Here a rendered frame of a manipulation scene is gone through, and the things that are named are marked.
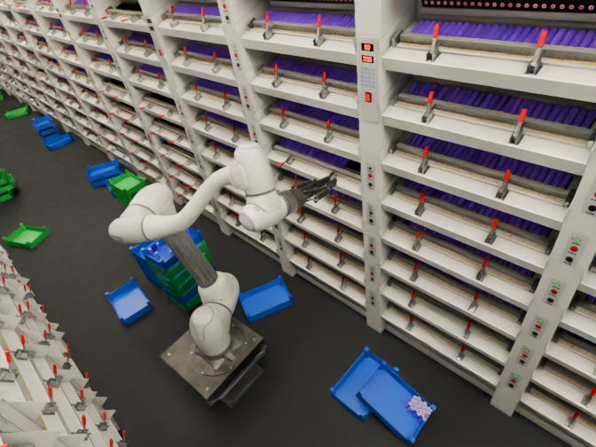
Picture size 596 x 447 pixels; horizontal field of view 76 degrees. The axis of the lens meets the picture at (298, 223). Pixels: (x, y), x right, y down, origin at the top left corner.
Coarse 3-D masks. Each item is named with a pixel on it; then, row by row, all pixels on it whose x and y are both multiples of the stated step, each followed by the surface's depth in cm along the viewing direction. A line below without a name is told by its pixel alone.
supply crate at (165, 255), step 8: (192, 232) 239; (200, 232) 232; (160, 240) 234; (192, 240) 229; (200, 240) 234; (144, 248) 225; (152, 248) 231; (168, 248) 233; (152, 256) 230; (168, 256) 228; (160, 264) 218; (168, 264) 219
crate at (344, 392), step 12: (360, 360) 202; (372, 360) 203; (348, 372) 196; (360, 372) 198; (372, 372) 198; (396, 372) 189; (336, 384) 190; (348, 384) 195; (360, 384) 194; (336, 396) 186; (348, 396) 190; (348, 408) 183; (360, 408) 185; (360, 420) 180
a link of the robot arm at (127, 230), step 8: (128, 208) 148; (136, 208) 147; (144, 208) 148; (120, 216) 147; (128, 216) 145; (136, 216) 143; (144, 216) 142; (112, 224) 146; (120, 224) 143; (128, 224) 142; (136, 224) 141; (112, 232) 145; (120, 232) 143; (128, 232) 142; (136, 232) 141; (120, 240) 146; (128, 240) 144; (136, 240) 143; (144, 240) 143
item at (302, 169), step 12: (276, 144) 195; (276, 156) 193; (288, 156) 190; (288, 168) 188; (300, 168) 183; (312, 168) 180; (348, 168) 172; (312, 180) 181; (348, 192) 167; (360, 192) 161
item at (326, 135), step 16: (256, 112) 181; (272, 112) 183; (288, 112) 176; (304, 112) 173; (320, 112) 169; (272, 128) 178; (288, 128) 173; (304, 128) 169; (320, 128) 164; (336, 128) 158; (352, 128) 156; (320, 144) 161; (336, 144) 156; (352, 144) 153; (352, 160) 154
